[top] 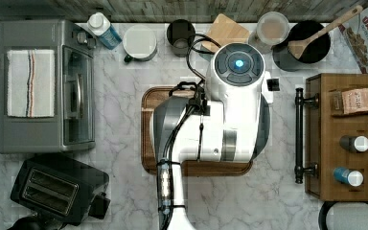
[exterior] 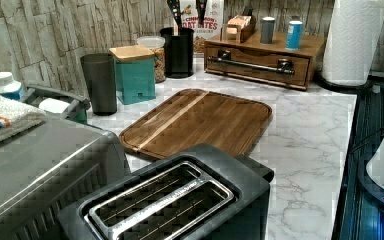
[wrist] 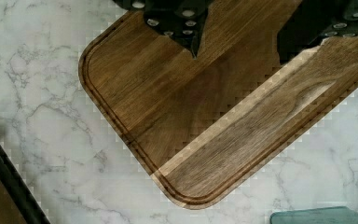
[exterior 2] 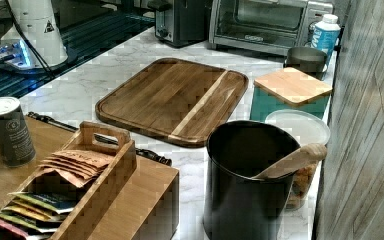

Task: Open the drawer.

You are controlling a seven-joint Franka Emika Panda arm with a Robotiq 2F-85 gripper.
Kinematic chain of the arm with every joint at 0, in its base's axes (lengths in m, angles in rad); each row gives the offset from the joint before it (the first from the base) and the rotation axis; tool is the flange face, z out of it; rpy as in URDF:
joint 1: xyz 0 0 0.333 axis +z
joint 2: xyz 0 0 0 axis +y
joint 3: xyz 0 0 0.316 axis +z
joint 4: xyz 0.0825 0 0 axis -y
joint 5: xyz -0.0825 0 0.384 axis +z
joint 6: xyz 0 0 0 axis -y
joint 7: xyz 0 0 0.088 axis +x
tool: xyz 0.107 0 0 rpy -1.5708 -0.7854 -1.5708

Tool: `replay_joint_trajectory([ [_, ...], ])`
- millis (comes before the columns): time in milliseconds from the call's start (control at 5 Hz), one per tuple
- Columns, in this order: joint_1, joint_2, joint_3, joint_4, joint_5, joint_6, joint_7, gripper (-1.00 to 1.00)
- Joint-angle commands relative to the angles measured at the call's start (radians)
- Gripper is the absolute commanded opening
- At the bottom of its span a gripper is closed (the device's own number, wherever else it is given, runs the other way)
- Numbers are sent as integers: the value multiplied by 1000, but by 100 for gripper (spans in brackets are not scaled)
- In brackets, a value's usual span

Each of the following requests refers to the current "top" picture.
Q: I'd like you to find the dark grey cup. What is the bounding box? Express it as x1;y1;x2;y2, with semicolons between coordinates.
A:
166;19;196;58

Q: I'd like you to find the pink packet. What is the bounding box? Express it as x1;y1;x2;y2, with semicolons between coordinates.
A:
342;88;368;114

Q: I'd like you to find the wooden drawer cabinet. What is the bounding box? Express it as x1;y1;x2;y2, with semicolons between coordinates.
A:
305;73;368;201

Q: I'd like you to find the glass jar with lid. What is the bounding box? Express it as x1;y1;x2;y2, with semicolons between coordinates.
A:
248;11;289;54

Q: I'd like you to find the wooden spoon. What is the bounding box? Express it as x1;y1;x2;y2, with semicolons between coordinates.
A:
287;5;363;59

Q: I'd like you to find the black pot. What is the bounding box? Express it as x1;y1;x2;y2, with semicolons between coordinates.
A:
272;20;331;72

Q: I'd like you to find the dark shaker white cap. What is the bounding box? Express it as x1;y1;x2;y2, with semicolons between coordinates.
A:
339;135;368;152

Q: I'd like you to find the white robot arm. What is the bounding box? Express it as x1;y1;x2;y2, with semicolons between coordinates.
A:
149;43;279;230

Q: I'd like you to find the black rimmed white plate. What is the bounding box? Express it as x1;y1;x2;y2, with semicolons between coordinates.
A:
318;201;368;230

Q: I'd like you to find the black drawer handle bar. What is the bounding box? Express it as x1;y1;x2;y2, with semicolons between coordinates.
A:
294;87;319;184

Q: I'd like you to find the blue shaker white cap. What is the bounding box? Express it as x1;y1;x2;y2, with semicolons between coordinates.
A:
333;167;364;187

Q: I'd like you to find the grey toaster oven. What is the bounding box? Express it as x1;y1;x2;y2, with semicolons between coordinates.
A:
0;19;95;153

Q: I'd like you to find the white striped dish towel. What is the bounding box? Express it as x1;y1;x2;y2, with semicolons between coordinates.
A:
7;49;56;118

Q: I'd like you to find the black two-slot toaster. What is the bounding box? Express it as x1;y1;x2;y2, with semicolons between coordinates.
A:
11;153;110;226

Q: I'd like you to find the wooden cutting board tray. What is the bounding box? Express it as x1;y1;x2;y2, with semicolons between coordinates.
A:
141;86;253;176

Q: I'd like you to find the white lidded mug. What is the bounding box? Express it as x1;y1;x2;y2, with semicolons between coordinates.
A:
123;25;157;63

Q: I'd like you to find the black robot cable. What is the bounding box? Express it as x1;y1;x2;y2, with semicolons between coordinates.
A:
156;33;223;230

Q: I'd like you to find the blue bottle with white cap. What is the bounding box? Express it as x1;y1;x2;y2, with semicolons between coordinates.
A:
87;12;122;50

